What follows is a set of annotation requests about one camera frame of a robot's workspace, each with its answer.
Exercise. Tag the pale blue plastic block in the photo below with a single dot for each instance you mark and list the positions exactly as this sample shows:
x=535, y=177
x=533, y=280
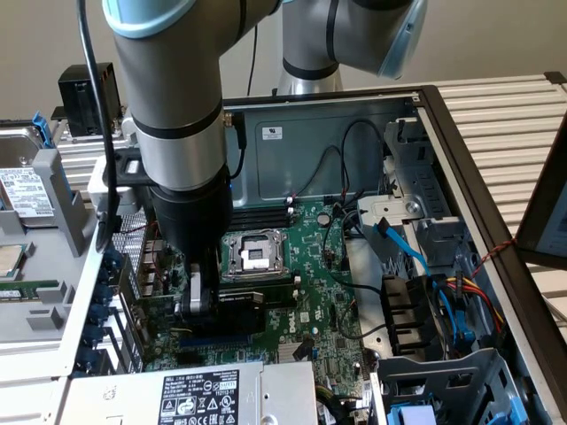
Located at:
x=412, y=416

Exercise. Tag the blue grey drive cage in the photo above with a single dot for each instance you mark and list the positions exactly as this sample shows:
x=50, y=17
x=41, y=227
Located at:
x=443, y=372

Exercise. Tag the grey disk bay cage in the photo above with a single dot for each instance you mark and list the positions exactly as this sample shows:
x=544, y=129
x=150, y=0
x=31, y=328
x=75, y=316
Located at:
x=425, y=186

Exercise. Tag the black CPU cooler block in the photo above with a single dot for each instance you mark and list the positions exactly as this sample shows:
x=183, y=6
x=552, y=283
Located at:
x=80, y=102

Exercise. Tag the silver chipset heat sink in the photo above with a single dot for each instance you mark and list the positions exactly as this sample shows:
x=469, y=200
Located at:
x=285, y=354

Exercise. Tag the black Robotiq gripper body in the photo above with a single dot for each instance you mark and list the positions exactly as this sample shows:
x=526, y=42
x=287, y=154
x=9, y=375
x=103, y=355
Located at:
x=195, y=221

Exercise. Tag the RAM slot with white clips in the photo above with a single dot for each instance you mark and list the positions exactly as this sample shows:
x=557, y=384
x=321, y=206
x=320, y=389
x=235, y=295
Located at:
x=290, y=211
x=290, y=200
x=296, y=279
x=296, y=293

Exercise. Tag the silver CPU socket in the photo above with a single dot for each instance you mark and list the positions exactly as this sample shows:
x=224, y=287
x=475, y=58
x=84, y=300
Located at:
x=257, y=254

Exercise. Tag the dark framed monitor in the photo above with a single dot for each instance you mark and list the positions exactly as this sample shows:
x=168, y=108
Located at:
x=538, y=212

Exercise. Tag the open grey PC case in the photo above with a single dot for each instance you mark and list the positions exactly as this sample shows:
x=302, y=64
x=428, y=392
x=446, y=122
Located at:
x=301, y=155

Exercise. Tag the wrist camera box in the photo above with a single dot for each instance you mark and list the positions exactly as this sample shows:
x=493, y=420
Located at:
x=133, y=168

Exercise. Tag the black plastic fan duct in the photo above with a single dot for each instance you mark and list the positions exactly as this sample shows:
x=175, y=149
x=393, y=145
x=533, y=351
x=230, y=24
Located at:
x=405, y=314

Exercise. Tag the silver CPU chip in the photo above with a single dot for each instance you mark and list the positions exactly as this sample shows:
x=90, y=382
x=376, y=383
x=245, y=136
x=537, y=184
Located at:
x=9, y=263

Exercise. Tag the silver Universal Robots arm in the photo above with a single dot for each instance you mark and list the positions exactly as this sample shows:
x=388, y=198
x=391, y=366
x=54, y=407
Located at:
x=168, y=88

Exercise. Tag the silver power supply unit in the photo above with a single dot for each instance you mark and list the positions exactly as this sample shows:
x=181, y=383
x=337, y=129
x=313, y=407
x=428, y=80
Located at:
x=133, y=398

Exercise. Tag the blue drive rail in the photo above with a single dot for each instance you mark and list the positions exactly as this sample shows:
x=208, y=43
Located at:
x=518, y=411

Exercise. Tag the silver coin battery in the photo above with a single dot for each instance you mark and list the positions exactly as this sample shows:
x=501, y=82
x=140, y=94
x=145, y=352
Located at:
x=323, y=218

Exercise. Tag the blue disk rail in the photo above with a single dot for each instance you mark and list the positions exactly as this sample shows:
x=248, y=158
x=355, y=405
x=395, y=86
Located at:
x=41, y=130

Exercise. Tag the silver hard disk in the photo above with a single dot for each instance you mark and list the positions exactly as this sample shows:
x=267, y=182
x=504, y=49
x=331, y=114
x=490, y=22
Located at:
x=22, y=195

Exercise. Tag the white label sticker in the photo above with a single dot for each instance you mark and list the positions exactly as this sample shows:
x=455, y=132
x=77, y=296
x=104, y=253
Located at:
x=272, y=133

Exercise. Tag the green Dell motherboard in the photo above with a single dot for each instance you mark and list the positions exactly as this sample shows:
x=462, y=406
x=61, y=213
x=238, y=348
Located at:
x=319, y=265

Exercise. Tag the blue card retention clip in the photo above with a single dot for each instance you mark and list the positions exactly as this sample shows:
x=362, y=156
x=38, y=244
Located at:
x=104, y=275
x=113, y=257
x=105, y=294
x=95, y=334
x=96, y=315
x=87, y=357

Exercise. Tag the short black expansion slot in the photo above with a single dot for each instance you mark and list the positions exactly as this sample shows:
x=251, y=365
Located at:
x=188, y=358

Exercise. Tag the RAM slot with black clips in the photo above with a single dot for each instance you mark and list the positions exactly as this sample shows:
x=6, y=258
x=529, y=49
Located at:
x=257, y=283
x=279, y=290
x=261, y=226
x=261, y=215

